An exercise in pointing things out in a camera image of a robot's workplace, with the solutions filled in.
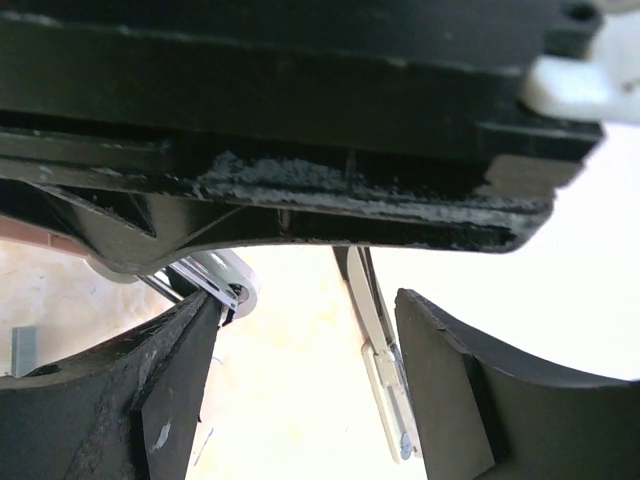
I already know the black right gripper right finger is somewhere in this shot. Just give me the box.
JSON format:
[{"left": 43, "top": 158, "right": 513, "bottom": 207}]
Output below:
[{"left": 395, "top": 289, "right": 639, "bottom": 479}]

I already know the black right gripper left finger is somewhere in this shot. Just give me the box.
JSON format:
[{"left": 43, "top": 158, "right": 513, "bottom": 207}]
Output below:
[{"left": 1, "top": 293, "right": 222, "bottom": 479}]

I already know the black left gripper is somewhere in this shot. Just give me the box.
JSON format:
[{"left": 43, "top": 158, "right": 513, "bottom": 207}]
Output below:
[{"left": 1, "top": 1, "right": 604, "bottom": 274}]

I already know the large black chrome stapler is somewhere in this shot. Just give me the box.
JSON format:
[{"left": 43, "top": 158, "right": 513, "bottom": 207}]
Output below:
[{"left": 333, "top": 246, "right": 422, "bottom": 464}]

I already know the grey staple strip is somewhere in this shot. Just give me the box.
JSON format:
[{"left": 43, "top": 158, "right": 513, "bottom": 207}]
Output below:
[{"left": 11, "top": 326, "right": 38, "bottom": 378}]

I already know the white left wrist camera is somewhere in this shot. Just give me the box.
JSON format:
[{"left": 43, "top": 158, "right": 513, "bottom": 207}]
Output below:
[{"left": 520, "top": 1, "right": 639, "bottom": 124}]

